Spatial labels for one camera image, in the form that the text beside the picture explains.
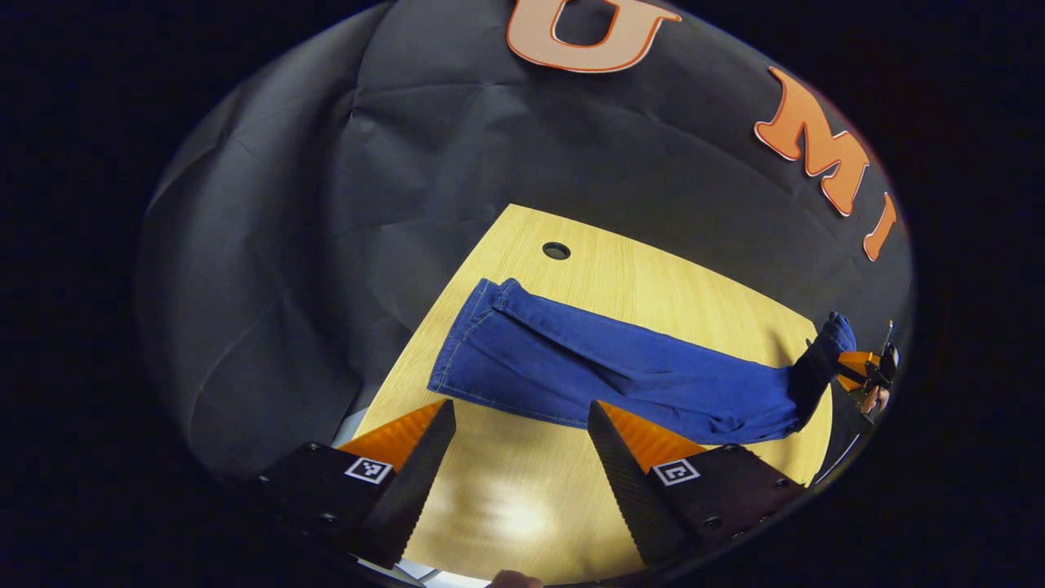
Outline blue jeans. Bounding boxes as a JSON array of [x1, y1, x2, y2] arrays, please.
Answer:
[[427, 277, 858, 447]]

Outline black backdrop cloth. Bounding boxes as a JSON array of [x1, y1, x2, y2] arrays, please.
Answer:
[[135, 0, 915, 483]]

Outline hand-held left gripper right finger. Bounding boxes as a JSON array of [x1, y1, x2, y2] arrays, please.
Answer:
[[586, 400, 809, 572]]

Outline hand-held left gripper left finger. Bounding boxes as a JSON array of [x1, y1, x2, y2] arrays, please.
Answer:
[[245, 399, 458, 571]]

